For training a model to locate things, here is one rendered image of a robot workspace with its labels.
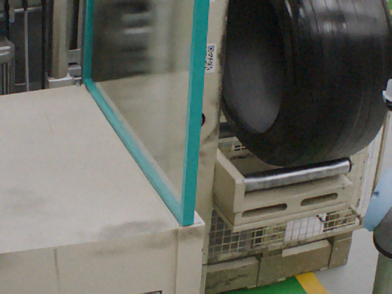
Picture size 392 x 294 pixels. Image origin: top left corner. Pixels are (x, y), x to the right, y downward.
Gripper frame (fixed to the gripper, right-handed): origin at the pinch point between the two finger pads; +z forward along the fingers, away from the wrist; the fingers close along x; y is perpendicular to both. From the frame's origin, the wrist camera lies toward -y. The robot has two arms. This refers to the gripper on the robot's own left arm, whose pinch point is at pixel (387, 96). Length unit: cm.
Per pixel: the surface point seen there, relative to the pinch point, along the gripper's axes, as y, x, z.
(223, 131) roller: -25, 18, 53
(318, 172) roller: -28.7, 2.7, 25.4
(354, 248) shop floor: -110, -73, 110
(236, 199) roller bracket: -29.9, 28.3, 21.8
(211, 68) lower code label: 0.7, 32.1, 29.6
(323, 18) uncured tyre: 16.4, 11.5, 12.1
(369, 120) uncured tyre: -9.8, -2.4, 10.2
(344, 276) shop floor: -112, -57, 93
